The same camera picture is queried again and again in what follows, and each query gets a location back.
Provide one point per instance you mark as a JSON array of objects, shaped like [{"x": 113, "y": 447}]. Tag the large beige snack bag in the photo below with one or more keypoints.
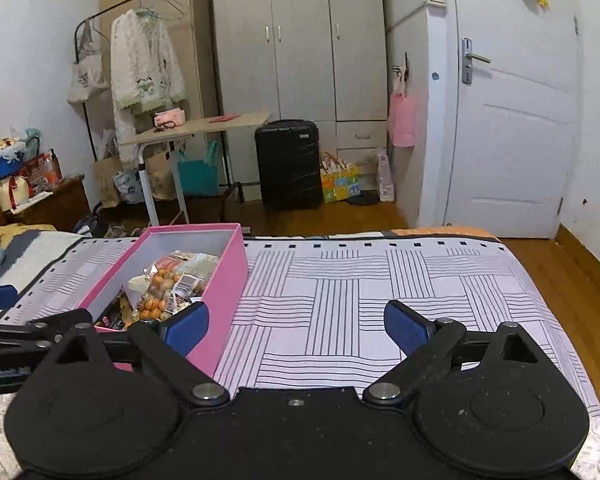
[{"x": 198, "y": 261}]

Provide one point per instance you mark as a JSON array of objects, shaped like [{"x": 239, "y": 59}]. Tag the dark bag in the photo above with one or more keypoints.
[{"x": 90, "y": 225}]

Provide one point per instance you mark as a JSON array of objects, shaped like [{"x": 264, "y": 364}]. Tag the pink cardboard box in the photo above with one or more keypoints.
[{"x": 225, "y": 300}]

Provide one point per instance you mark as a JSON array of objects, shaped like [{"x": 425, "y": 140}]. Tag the light slippers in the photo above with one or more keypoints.
[{"x": 122, "y": 231}]

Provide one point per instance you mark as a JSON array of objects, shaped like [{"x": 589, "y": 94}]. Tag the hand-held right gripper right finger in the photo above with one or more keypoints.
[{"x": 405, "y": 327}]

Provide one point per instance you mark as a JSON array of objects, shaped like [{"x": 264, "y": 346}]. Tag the colourful gift box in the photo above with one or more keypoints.
[{"x": 339, "y": 182}]

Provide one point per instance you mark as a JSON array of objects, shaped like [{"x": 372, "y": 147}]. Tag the clear orange green peanut bag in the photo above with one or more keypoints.
[{"x": 159, "y": 294}]

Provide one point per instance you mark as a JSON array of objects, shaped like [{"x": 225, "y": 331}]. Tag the brown paper bag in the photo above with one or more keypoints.
[
  {"x": 107, "y": 182},
  {"x": 161, "y": 175}
]

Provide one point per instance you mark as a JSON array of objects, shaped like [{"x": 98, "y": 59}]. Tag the red booklet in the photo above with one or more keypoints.
[{"x": 223, "y": 118}]

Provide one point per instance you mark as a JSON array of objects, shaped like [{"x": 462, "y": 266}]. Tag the white fluffy cardigan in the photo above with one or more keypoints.
[{"x": 145, "y": 70}]

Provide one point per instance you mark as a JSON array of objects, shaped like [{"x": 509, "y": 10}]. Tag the white folding table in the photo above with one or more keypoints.
[{"x": 195, "y": 127}]

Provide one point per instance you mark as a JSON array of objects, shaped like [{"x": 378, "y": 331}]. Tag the orange mattress edge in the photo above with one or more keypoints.
[{"x": 440, "y": 232}]

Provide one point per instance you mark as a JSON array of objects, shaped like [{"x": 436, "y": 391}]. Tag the red label peanut bag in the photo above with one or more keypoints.
[{"x": 167, "y": 262}]

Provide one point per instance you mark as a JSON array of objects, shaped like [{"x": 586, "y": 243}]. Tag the cream gift box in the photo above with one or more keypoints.
[{"x": 14, "y": 194}]

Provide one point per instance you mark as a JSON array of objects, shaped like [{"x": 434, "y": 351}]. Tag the pink pouch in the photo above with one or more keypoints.
[{"x": 169, "y": 118}]

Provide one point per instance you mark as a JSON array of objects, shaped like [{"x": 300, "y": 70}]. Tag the black clothes rack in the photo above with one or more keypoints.
[{"x": 215, "y": 35}]

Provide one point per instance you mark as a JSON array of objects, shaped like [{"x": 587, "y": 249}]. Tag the white door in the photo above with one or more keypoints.
[{"x": 520, "y": 135}]

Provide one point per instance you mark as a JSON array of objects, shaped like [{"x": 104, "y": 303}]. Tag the yellow cloth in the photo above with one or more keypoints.
[{"x": 22, "y": 234}]

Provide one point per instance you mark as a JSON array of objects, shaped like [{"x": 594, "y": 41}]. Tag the wooden nightstand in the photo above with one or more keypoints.
[{"x": 65, "y": 205}]

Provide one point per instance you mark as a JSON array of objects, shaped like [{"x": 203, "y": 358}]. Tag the teal shopping bag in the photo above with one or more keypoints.
[{"x": 197, "y": 175}]

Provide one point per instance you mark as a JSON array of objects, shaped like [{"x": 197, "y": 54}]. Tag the white printed bag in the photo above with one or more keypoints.
[{"x": 128, "y": 187}]

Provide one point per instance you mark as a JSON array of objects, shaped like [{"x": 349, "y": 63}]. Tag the pink hanging bag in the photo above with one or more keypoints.
[{"x": 401, "y": 120}]

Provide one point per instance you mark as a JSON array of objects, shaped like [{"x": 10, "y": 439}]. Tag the grey wardrobe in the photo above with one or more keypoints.
[{"x": 300, "y": 35}]

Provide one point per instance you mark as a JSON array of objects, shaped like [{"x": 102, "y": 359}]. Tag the canvas tote bag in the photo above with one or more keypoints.
[{"x": 87, "y": 80}]

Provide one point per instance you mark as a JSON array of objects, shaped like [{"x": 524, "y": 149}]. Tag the dark round mat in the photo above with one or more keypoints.
[{"x": 363, "y": 198}]

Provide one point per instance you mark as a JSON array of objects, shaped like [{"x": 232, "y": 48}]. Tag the black suitcase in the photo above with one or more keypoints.
[{"x": 287, "y": 165}]

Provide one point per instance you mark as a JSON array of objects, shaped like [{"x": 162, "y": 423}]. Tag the white plastic bag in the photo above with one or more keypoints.
[{"x": 385, "y": 177}]

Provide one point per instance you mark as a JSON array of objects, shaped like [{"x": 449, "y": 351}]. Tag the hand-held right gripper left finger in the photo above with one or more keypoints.
[{"x": 187, "y": 330}]

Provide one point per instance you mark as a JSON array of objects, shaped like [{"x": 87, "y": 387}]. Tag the small white snack packet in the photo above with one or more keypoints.
[{"x": 136, "y": 283}]

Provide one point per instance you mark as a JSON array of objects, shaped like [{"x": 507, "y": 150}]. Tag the striped bed sheet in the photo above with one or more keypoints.
[{"x": 355, "y": 285}]

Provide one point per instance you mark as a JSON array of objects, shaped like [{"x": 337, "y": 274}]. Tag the black biscuit packet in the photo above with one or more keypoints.
[{"x": 111, "y": 317}]

